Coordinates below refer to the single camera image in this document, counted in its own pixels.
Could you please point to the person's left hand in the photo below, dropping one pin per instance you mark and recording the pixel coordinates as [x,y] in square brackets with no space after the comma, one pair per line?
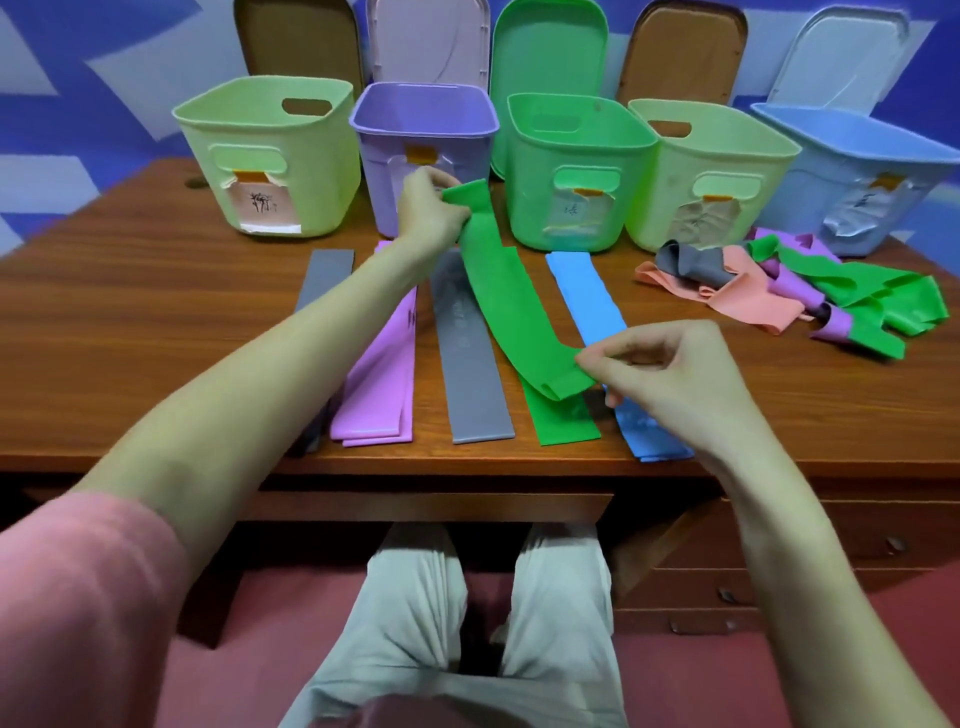
[424,221]

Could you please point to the person's right hand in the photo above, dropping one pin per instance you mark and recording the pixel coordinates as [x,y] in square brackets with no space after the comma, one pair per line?
[686,382]

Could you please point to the person's right thumb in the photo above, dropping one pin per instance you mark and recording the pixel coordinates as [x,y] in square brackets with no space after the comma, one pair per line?
[604,365]

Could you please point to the person's left thumb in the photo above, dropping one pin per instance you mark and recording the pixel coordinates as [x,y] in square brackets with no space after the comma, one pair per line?
[456,215]

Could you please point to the long green resistance band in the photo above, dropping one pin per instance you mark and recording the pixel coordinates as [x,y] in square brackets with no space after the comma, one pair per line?
[510,292]

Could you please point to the person's left forearm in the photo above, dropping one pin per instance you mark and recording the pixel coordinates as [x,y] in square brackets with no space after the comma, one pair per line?
[262,375]

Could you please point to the person's right forearm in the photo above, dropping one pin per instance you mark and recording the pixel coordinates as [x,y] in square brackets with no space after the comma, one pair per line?
[810,592]

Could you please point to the flat green resistance band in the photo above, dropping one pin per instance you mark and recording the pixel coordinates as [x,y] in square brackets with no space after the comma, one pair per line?
[564,420]

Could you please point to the flat blue resistance band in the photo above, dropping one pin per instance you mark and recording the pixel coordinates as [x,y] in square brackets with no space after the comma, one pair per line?
[589,296]

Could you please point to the purple plastic bin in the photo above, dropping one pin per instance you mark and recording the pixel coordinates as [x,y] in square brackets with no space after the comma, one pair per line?
[450,131]

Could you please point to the crumpled grey resistance band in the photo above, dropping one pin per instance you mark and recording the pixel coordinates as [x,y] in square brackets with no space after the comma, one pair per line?
[697,264]

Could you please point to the flat dark grey resistance band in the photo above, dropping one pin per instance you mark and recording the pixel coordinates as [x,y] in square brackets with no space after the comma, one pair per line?
[324,274]

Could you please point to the crumpled peach resistance band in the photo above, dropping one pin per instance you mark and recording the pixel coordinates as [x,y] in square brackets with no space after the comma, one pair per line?
[750,300]

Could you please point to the light green plastic bin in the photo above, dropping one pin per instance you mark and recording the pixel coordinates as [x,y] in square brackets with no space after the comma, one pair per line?
[675,176]
[300,161]

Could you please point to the pink bin lid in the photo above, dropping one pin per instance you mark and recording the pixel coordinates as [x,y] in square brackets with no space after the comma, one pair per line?
[427,41]

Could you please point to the flat purple resistance band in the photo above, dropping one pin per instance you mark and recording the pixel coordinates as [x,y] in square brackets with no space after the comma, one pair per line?
[382,390]

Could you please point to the green bin lid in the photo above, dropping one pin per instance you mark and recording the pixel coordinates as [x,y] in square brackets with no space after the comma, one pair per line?
[547,49]

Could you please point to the crumpled purple resistance band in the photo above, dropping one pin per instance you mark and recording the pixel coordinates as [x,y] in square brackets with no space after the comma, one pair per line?
[796,289]

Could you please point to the wooden desk drawer unit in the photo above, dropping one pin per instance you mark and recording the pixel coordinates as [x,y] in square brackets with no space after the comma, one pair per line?
[690,570]

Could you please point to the brown bin lid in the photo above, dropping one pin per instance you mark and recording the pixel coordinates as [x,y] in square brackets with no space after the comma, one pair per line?
[300,37]
[682,56]

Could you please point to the person's right leg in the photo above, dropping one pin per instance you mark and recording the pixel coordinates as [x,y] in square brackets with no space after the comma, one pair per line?
[562,622]

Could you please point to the person's leg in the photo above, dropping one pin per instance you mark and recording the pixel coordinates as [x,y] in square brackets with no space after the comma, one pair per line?
[390,622]
[562,622]

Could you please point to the wooden desk centre drawer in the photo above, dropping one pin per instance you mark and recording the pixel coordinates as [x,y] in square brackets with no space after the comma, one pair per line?
[375,506]

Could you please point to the light blue plastic bin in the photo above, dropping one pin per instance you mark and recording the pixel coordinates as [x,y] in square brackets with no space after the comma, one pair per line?
[817,180]

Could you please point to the crumpled green resistance band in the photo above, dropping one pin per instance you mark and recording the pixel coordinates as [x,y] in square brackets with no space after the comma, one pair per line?
[877,289]

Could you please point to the person's left leg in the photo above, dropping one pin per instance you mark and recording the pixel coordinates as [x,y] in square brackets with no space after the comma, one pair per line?
[390,622]

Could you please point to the white bin lid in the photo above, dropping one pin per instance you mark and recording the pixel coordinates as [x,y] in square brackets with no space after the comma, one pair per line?
[840,60]

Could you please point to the pink shirt sleeve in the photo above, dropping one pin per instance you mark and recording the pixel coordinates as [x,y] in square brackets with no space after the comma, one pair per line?
[75,615]

